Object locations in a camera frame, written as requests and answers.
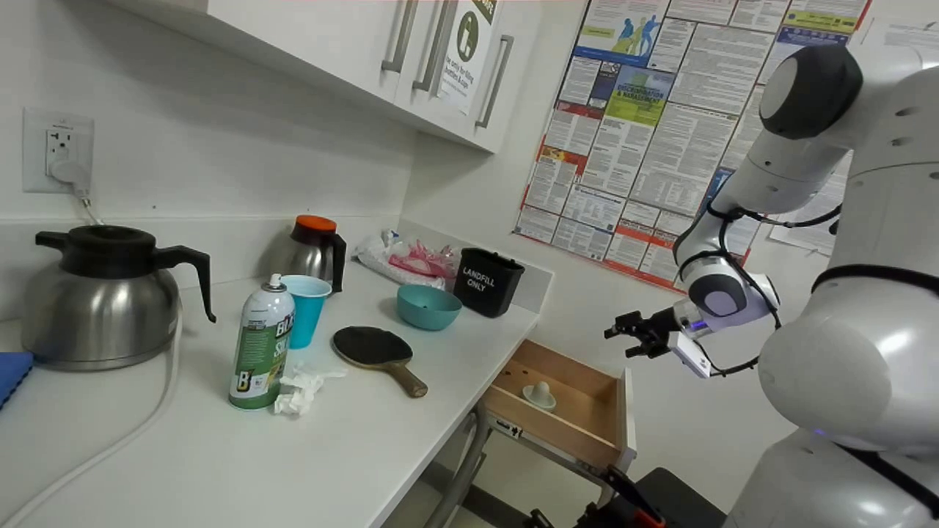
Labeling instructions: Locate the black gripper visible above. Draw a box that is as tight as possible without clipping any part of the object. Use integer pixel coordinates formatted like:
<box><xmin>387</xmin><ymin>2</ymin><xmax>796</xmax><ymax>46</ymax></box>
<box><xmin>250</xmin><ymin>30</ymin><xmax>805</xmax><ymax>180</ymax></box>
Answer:
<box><xmin>603</xmin><ymin>305</ymin><xmax>686</xmax><ymax>362</ymax></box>

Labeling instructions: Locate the white drawer with wooden inside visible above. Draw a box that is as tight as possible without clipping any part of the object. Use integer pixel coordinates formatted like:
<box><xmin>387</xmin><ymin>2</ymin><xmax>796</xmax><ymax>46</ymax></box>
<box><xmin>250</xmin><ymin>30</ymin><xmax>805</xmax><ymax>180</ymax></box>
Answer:
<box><xmin>479</xmin><ymin>338</ymin><xmax>644</xmax><ymax>482</ymax></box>

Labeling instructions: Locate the small white lid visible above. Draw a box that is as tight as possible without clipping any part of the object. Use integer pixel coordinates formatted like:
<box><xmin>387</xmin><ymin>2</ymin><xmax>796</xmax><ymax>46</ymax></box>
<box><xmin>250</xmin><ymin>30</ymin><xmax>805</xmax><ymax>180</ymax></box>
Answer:
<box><xmin>519</xmin><ymin>378</ymin><xmax>560</xmax><ymax>413</ymax></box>

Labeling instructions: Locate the steel carafe with black lid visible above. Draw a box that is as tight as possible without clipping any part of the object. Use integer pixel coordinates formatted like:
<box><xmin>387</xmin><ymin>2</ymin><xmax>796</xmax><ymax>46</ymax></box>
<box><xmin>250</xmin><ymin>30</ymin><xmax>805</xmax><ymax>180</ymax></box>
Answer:
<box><xmin>20</xmin><ymin>224</ymin><xmax>220</xmax><ymax>376</ymax></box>

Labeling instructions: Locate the black plastic bin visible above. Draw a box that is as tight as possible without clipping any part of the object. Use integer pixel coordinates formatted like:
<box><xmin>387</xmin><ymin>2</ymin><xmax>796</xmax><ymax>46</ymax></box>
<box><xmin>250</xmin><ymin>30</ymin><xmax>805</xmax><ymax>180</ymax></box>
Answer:
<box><xmin>451</xmin><ymin>246</ymin><xmax>528</xmax><ymax>321</ymax></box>

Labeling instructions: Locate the black cart with red tools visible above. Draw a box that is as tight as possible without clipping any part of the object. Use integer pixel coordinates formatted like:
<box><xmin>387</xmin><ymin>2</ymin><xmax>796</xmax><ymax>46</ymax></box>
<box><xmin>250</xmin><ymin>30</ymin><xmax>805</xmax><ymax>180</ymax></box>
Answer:
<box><xmin>525</xmin><ymin>464</ymin><xmax>732</xmax><ymax>528</ymax></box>

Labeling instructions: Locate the teal bowl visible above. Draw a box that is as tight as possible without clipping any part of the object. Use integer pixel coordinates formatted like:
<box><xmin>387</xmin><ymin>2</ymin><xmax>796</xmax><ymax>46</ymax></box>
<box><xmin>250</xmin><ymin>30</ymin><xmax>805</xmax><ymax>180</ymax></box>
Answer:
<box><xmin>394</xmin><ymin>283</ymin><xmax>465</xmax><ymax>334</ymax></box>

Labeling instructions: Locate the white counter cabinet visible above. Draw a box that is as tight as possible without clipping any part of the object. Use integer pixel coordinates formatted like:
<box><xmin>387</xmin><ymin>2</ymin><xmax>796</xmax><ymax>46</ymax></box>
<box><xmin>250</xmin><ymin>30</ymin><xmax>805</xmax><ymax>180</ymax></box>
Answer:
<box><xmin>377</xmin><ymin>316</ymin><xmax>542</xmax><ymax>528</ymax></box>

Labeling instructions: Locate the bag of pink packets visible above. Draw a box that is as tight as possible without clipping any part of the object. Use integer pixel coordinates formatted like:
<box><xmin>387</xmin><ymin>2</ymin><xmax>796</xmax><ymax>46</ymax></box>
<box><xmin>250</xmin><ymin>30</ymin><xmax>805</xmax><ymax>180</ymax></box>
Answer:
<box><xmin>349</xmin><ymin>230</ymin><xmax>465</xmax><ymax>293</ymax></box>

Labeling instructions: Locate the blue plastic cup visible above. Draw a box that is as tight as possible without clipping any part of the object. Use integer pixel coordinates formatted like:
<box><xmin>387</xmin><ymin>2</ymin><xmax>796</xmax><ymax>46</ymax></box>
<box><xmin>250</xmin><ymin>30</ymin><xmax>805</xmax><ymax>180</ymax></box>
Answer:
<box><xmin>281</xmin><ymin>274</ymin><xmax>334</xmax><ymax>353</ymax></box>

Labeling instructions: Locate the green and white safety sign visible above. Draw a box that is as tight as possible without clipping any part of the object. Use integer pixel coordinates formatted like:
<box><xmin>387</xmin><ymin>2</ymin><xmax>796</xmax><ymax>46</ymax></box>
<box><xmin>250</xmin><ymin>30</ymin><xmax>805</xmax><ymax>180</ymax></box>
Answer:
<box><xmin>435</xmin><ymin>0</ymin><xmax>506</xmax><ymax>120</ymax></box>

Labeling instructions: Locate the crumpled white tissue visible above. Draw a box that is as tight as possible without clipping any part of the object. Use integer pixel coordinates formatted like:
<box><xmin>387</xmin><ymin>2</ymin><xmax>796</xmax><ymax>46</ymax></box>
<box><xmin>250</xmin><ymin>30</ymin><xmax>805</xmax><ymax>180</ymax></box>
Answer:
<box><xmin>270</xmin><ymin>365</ymin><xmax>349</xmax><ymax>423</ymax></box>

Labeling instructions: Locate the blue cloth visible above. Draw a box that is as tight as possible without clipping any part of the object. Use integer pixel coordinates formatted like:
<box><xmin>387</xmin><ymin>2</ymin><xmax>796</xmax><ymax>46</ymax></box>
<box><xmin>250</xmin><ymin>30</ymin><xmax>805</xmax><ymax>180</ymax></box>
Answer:
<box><xmin>0</xmin><ymin>349</ymin><xmax>41</xmax><ymax>410</ymax></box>

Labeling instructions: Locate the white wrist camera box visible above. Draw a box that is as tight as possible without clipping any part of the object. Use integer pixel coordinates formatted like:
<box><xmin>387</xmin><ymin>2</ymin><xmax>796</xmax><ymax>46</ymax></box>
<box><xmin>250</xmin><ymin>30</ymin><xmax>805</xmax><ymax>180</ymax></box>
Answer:
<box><xmin>672</xmin><ymin>327</ymin><xmax>732</xmax><ymax>381</ymax></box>

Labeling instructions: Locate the long silver bar handle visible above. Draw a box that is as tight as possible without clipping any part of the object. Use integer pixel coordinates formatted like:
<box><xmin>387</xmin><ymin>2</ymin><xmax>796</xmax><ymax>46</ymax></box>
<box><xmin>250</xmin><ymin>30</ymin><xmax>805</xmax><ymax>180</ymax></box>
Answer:
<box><xmin>422</xmin><ymin>406</ymin><xmax>494</xmax><ymax>528</ymax></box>

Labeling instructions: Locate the silver bar cabinet handle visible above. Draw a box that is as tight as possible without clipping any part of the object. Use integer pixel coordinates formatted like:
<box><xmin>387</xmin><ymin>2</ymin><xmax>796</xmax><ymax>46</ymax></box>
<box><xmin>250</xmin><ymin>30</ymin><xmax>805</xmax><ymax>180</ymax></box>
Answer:
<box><xmin>410</xmin><ymin>0</ymin><xmax>465</xmax><ymax>99</ymax></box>
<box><xmin>380</xmin><ymin>0</ymin><xmax>422</xmax><ymax>80</ymax></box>
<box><xmin>473</xmin><ymin>33</ymin><xmax>516</xmax><ymax>136</ymax></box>

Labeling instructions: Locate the white wall cabinet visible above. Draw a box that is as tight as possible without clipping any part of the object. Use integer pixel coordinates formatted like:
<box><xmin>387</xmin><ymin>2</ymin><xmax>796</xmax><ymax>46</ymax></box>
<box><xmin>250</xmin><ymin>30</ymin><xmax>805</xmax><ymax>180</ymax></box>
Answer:
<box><xmin>107</xmin><ymin>0</ymin><xmax>545</xmax><ymax>158</ymax></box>

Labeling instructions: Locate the white power plug with cord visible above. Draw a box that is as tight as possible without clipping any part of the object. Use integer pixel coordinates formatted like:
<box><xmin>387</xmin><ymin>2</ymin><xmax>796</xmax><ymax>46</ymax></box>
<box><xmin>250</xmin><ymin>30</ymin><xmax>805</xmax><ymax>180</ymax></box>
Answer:
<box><xmin>45</xmin><ymin>120</ymin><xmax>107</xmax><ymax>230</ymax></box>

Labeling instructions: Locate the white wall outlet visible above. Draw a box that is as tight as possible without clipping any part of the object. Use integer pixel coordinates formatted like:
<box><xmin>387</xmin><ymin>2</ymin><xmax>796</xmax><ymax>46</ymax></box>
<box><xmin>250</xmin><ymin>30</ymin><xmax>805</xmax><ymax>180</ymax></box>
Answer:
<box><xmin>25</xmin><ymin>109</ymin><xmax>101</xmax><ymax>197</ymax></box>

